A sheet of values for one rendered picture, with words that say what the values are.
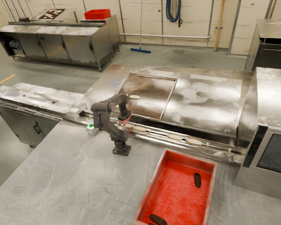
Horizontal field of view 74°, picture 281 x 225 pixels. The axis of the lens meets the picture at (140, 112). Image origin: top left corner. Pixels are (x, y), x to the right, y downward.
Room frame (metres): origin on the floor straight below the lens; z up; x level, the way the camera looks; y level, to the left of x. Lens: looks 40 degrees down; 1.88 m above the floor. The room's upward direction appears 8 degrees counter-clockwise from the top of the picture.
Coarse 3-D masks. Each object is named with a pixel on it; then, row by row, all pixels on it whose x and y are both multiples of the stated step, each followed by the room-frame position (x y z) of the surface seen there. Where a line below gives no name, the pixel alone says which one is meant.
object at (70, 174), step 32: (64, 128) 1.20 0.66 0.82; (32, 160) 0.89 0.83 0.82; (64, 160) 0.85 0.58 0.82; (96, 160) 0.82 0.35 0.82; (128, 160) 0.78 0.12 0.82; (0, 192) 0.67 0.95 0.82; (32, 192) 0.64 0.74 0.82; (64, 192) 0.61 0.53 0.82; (96, 192) 0.58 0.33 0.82; (128, 192) 0.55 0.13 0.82; (224, 192) 0.48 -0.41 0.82; (256, 192) 0.46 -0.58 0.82; (0, 224) 0.47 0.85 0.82; (32, 224) 0.45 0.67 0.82; (64, 224) 0.43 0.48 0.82; (96, 224) 0.40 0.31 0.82; (128, 224) 0.38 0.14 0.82; (224, 224) 0.33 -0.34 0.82; (256, 224) 0.31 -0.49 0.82
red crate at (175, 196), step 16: (160, 176) 0.63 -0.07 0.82; (176, 176) 0.61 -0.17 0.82; (192, 176) 0.60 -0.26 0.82; (208, 176) 0.59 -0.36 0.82; (160, 192) 0.53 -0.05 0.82; (176, 192) 0.51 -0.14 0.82; (192, 192) 0.50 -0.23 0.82; (160, 208) 0.44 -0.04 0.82; (176, 208) 0.43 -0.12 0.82; (192, 208) 0.42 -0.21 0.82; (176, 224) 0.35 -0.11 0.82; (192, 224) 0.34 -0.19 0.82
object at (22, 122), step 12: (24, 84) 2.10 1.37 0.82; (60, 96) 1.71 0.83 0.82; (72, 96) 1.68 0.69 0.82; (0, 108) 1.76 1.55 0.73; (12, 108) 1.64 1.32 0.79; (12, 120) 1.73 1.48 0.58; (24, 120) 1.61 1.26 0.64; (36, 120) 1.50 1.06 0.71; (48, 120) 1.41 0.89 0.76; (60, 120) 1.32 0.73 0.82; (24, 132) 1.70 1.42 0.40; (36, 132) 1.57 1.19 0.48; (48, 132) 1.46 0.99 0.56; (36, 144) 1.66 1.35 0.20
